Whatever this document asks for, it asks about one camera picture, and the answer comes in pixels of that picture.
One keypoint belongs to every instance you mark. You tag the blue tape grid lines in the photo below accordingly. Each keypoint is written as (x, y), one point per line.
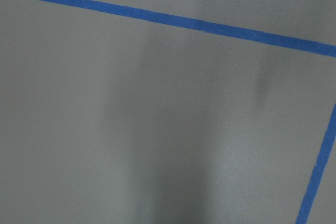
(239, 33)

